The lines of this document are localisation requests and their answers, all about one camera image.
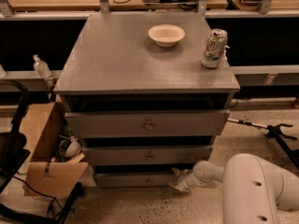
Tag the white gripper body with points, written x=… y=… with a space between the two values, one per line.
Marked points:
x=186 y=180

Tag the grey bottom drawer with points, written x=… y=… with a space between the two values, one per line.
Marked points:
x=133 y=180

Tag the grey drawer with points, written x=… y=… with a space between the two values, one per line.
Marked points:
x=102 y=156
x=146 y=124
x=133 y=180

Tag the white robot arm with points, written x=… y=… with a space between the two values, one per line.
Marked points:
x=253 y=189

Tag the grey middle drawer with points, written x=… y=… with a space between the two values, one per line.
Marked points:
x=102 y=156

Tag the grey top drawer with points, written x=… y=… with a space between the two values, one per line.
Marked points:
x=146 y=124

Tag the grey wooden drawer cabinet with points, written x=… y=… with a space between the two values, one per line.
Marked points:
x=116 y=67

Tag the black stand with metal pole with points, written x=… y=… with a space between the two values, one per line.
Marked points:
x=276 y=133

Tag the white cup in box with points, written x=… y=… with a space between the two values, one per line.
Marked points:
x=74 y=148

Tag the brown cardboard box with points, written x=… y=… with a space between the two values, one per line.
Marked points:
x=48 y=178

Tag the green white soda can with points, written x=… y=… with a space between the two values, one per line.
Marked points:
x=215 y=47

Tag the white bowl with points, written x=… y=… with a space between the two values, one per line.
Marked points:
x=166 y=35

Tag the clear plastic bottle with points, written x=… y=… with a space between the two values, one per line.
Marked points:
x=41 y=67

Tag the black chair frame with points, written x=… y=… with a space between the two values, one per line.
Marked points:
x=13 y=155

